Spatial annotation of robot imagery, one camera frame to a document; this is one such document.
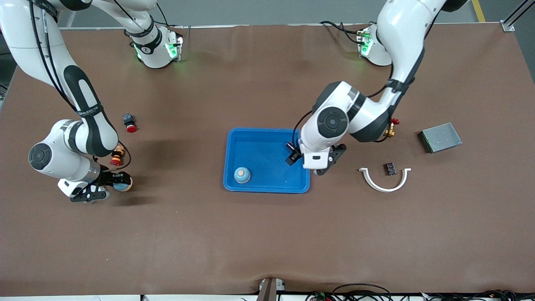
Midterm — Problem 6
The blue plastic tray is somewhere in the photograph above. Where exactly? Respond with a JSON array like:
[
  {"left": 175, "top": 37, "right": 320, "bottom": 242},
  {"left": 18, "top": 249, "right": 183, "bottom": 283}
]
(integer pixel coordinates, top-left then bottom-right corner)
[{"left": 223, "top": 128, "right": 311, "bottom": 194}]

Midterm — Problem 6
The white semicircular pipe clamp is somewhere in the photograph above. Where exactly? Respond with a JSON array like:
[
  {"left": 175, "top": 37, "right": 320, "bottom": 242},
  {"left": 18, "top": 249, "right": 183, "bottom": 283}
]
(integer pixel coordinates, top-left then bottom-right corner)
[{"left": 359, "top": 168, "right": 412, "bottom": 193}]

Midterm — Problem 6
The brown table cover mat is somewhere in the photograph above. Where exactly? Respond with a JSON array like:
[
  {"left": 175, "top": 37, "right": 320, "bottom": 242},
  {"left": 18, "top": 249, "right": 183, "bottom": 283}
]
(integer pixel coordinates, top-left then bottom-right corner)
[{"left": 0, "top": 23, "right": 535, "bottom": 295}]

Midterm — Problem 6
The silver metal box module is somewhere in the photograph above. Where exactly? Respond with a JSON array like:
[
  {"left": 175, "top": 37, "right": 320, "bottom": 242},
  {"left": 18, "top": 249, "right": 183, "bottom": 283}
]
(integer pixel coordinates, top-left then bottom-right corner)
[{"left": 418, "top": 122, "right": 463, "bottom": 154}]

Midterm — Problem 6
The red yellow push button switch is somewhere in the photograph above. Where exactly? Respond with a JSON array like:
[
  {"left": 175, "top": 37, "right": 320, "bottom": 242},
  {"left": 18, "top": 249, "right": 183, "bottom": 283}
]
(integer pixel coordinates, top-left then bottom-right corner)
[{"left": 110, "top": 145, "right": 126, "bottom": 167}]

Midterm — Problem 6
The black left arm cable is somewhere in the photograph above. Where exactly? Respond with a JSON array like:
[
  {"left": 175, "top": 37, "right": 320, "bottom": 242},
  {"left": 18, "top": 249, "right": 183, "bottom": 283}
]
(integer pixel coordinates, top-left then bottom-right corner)
[{"left": 291, "top": 110, "right": 314, "bottom": 145}]

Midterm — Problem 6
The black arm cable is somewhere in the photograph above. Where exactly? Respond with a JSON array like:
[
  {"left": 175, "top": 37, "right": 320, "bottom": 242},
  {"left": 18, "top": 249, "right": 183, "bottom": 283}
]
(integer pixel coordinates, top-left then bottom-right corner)
[
  {"left": 29, "top": 0, "right": 132, "bottom": 173},
  {"left": 291, "top": 110, "right": 314, "bottom": 145}
]

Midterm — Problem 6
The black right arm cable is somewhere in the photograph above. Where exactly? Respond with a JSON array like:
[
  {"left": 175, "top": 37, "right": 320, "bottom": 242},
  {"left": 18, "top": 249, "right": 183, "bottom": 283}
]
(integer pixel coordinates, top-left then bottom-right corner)
[{"left": 29, "top": 0, "right": 132, "bottom": 173}]

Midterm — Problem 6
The black base power cable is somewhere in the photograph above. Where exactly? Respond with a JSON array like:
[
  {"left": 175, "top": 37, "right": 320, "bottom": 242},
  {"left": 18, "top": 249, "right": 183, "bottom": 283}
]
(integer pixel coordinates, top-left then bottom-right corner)
[{"left": 320, "top": 20, "right": 361, "bottom": 45}]

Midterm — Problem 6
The metal table edge bracket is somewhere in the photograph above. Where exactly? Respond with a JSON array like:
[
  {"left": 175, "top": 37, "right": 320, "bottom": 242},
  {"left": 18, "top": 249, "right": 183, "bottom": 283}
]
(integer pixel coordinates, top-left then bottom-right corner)
[{"left": 257, "top": 278, "right": 285, "bottom": 301}]

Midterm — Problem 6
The black looped cable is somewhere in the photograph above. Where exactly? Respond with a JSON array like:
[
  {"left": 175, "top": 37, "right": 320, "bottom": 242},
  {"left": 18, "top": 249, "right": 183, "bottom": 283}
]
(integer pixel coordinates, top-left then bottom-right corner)
[{"left": 332, "top": 283, "right": 393, "bottom": 301}]

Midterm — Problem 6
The aluminium frame post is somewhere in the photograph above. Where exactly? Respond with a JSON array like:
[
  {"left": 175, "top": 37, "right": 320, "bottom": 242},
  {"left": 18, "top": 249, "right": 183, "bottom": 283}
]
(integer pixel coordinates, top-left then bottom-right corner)
[{"left": 502, "top": 0, "right": 535, "bottom": 32}]

